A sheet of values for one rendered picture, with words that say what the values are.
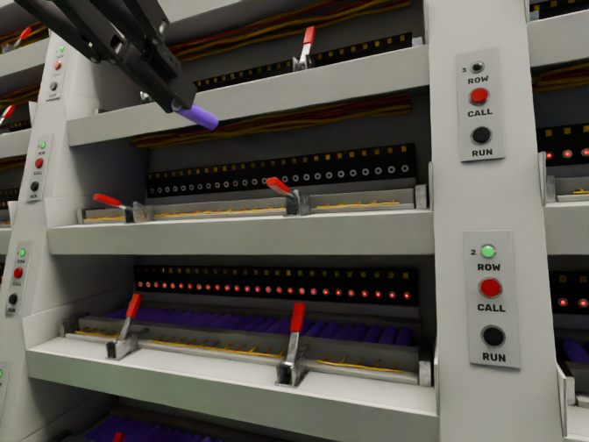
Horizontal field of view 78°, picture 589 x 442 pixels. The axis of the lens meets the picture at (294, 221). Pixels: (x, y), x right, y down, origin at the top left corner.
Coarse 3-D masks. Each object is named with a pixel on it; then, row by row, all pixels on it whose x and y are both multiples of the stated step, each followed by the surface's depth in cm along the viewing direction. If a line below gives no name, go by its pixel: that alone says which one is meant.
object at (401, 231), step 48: (240, 192) 68; (336, 192) 61; (432, 192) 37; (48, 240) 61; (96, 240) 57; (144, 240) 53; (192, 240) 50; (240, 240) 47; (288, 240) 44; (336, 240) 42; (384, 240) 40; (432, 240) 38
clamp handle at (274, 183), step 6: (270, 180) 39; (276, 180) 39; (270, 186) 40; (276, 186) 40; (282, 186) 40; (282, 192) 41; (288, 192) 42; (294, 192) 45; (288, 198) 44; (294, 198) 44
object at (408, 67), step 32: (288, 64) 68; (320, 64) 66; (352, 64) 45; (384, 64) 43; (416, 64) 42; (64, 96) 65; (224, 96) 52; (256, 96) 50; (288, 96) 48; (320, 96) 47; (352, 96) 45; (384, 96) 59; (96, 128) 62; (128, 128) 59; (160, 128) 57; (192, 128) 74; (224, 128) 64; (256, 128) 64; (288, 128) 65
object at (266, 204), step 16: (368, 192) 45; (384, 192) 45; (400, 192) 44; (160, 208) 58; (176, 208) 57; (192, 208) 56; (208, 208) 55; (224, 208) 54; (240, 208) 53; (256, 208) 50; (272, 208) 50; (320, 208) 48
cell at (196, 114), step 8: (176, 104) 39; (176, 112) 40; (184, 112) 40; (192, 112) 41; (200, 112) 42; (208, 112) 43; (192, 120) 42; (200, 120) 42; (208, 120) 43; (216, 120) 45; (208, 128) 45
